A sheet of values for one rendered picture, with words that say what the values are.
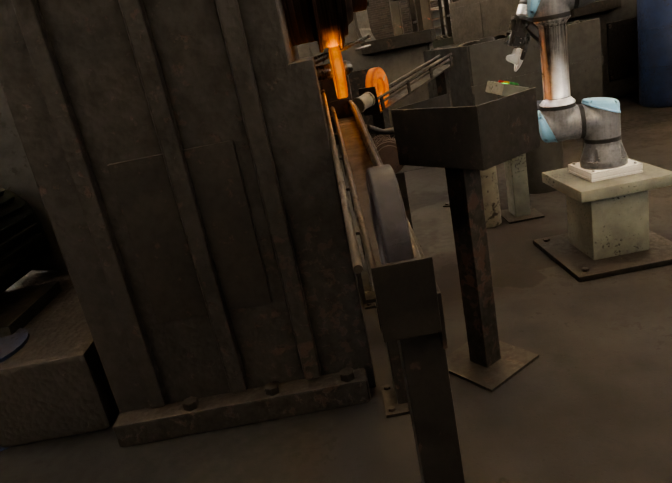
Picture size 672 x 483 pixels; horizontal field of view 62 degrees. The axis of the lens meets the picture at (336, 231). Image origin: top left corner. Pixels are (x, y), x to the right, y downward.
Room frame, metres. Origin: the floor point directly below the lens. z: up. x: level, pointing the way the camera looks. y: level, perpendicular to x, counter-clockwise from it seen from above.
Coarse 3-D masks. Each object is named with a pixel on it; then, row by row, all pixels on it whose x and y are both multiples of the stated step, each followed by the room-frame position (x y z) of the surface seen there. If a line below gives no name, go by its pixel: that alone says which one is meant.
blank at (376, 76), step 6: (372, 72) 2.26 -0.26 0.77; (378, 72) 2.29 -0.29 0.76; (384, 72) 2.34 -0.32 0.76; (366, 78) 2.26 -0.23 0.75; (372, 78) 2.24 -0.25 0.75; (378, 78) 2.28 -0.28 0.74; (384, 78) 2.33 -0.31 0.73; (366, 84) 2.25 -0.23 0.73; (372, 84) 2.23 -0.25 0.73; (378, 84) 2.33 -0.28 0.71; (384, 84) 2.33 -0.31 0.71; (378, 90) 2.33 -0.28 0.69; (384, 90) 2.32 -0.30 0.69; (384, 96) 2.31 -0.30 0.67; (384, 102) 2.30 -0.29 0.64
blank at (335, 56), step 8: (336, 48) 1.77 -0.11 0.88; (336, 56) 1.74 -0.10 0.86; (336, 64) 1.73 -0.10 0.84; (336, 72) 1.72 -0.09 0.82; (344, 72) 1.73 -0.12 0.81; (336, 80) 1.73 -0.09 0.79; (344, 80) 1.73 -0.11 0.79; (336, 88) 1.74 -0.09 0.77; (344, 88) 1.74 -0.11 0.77; (344, 96) 1.77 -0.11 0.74
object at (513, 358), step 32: (448, 96) 1.49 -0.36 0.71; (512, 96) 1.22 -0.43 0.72; (416, 128) 1.31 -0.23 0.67; (448, 128) 1.23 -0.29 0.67; (480, 128) 1.16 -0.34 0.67; (512, 128) 1.22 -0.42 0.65; (416, 160) 1.32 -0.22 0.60; (448, 160) 1.24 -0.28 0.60; (480, 160) 1.16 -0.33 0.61; (448, 192) 1.35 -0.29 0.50; (480, 192) 1.33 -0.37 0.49; (480, 224) 1.32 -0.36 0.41; (480, 256) 1.32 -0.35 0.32; (480, 288) 1.31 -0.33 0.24; (480, 320) 1.31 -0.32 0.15; (480, 352) 1.32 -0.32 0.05; (512, 352) 1.35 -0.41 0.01; (480, 384) 1.24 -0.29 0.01
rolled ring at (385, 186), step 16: (368, 176) 0.70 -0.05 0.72; (384, 176) 0.68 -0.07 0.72; (368, 192) 0.77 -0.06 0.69; (384, 192) 0.66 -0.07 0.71; (400, 192) 0.66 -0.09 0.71; (384, 208) 0.64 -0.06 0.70; (400, 208) 0.64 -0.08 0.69; (384, 224) 0.63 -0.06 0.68; (400, 224) 0.63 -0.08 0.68; (384, 240) 0.63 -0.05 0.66; (400, 240) 0.63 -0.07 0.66; (384, 256) 0.75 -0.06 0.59; (400, 256) 0.62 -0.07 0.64
